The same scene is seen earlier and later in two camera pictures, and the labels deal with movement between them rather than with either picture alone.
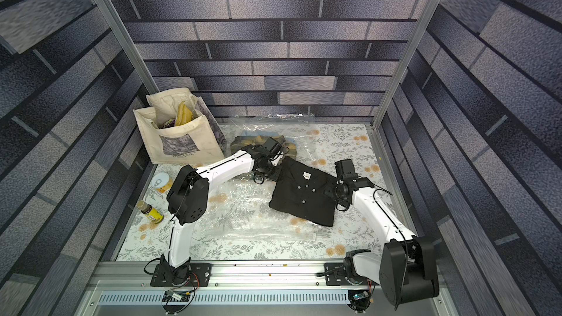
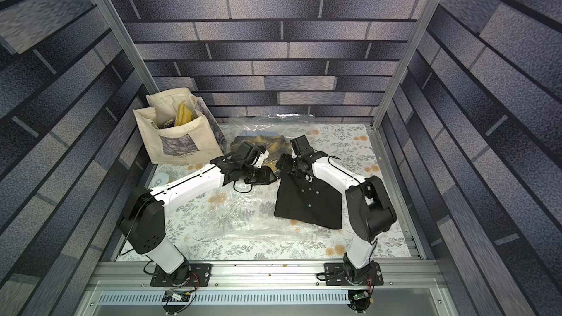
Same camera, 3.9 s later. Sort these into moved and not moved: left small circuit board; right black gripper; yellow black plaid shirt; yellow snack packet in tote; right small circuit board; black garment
Moved: black garment; right black gripper
Not moved: yellow black plaid shirt; yellow snack packet in tote; left small circuit board; right small circuit board
